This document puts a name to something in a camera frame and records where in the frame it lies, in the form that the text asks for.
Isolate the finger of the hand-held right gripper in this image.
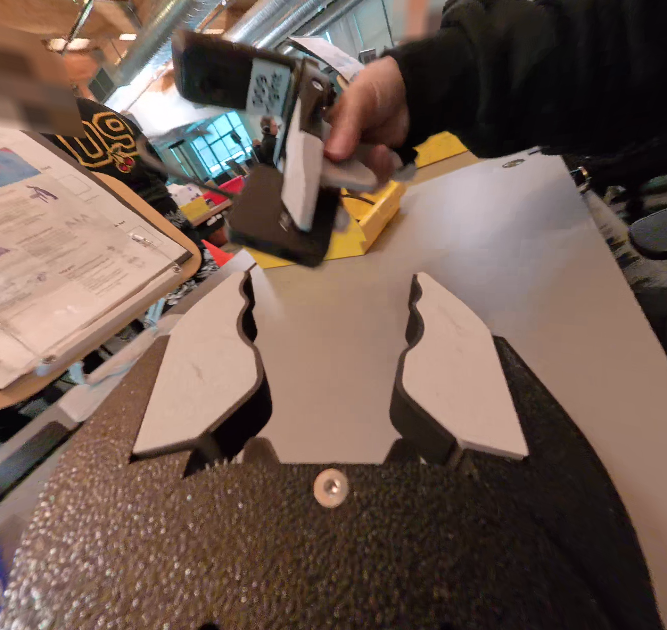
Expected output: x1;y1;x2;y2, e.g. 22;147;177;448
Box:
280;103;328;234

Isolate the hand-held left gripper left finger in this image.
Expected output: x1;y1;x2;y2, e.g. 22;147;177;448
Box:
131;270;274;459

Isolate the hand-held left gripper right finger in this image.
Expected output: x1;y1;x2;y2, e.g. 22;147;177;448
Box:
390;271;530;465

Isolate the black silver switch box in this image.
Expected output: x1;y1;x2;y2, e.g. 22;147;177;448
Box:
228;163;340;269

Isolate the yellow plastic bin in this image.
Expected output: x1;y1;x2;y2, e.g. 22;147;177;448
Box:
244;131;469;270

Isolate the person's right forearm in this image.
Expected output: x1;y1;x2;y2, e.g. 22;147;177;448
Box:
385;0;667;161

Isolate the grey desk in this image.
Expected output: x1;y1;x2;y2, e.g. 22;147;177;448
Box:
166;148;667;630

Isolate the person's right hand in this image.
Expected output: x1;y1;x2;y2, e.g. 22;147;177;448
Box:
323;56;419;183

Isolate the red background bin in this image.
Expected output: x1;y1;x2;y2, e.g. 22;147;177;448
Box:
202;184;245;206

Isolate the red cone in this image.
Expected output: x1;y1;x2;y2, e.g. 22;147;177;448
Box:
200;239;236;270

